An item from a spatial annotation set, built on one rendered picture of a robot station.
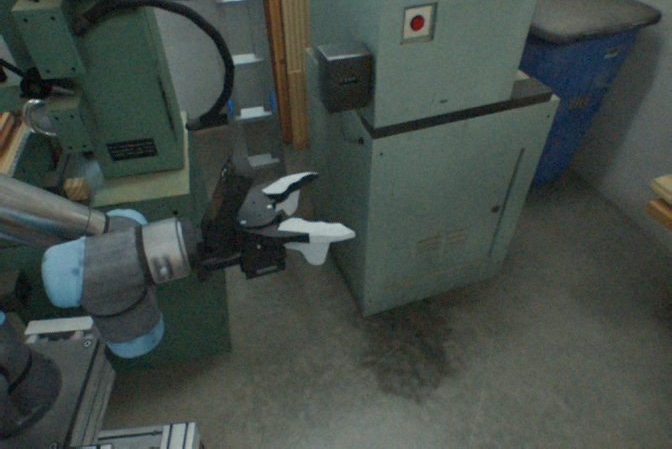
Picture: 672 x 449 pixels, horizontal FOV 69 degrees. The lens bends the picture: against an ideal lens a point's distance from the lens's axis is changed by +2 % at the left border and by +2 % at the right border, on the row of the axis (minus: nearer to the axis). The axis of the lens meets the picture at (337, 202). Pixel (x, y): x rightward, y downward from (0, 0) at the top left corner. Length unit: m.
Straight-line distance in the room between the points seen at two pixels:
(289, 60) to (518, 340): 1.72
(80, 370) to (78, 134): 0.55
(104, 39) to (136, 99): 0.16
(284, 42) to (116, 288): 2.13
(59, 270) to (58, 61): 0.69
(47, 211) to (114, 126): 0.69
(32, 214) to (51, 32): 0.57
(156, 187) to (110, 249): 0.82
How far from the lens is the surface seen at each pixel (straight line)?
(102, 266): 0.61
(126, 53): 1.29
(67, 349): 1.11
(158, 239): 0.60
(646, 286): 2.49
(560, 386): 2.03
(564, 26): 2.05
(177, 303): 1.71
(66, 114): 1.28
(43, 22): 1.20
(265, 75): 2.19
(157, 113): 1.36
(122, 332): 0.69
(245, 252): 0.61
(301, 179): 0.68
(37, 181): 1.47
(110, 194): 1.45
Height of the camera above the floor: 1.66
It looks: 42 degrees down
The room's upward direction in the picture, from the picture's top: straight up
